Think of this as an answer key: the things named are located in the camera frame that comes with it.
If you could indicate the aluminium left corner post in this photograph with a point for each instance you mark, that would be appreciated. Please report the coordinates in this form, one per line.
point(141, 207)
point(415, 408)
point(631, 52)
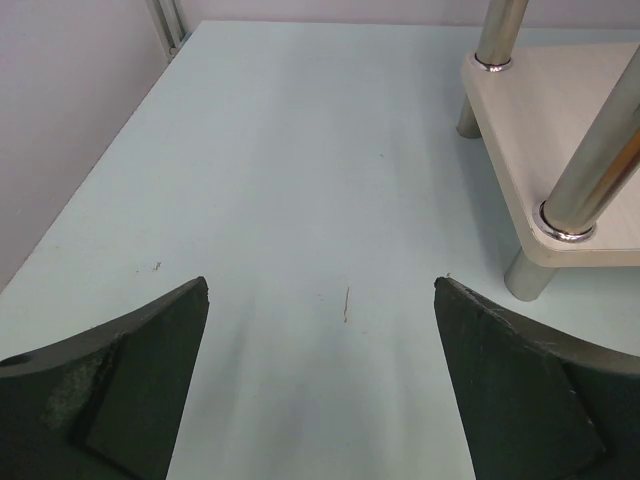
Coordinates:
point(169, 24)

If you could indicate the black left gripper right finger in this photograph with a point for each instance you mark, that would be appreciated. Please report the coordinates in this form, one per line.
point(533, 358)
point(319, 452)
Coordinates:
point(535, 402)

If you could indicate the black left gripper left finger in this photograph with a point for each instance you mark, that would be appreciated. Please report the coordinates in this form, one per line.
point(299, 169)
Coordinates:
point(106, 403)

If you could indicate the beige two-tier shelf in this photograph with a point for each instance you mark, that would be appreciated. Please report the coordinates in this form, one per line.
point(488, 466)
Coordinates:
point(561, 127)

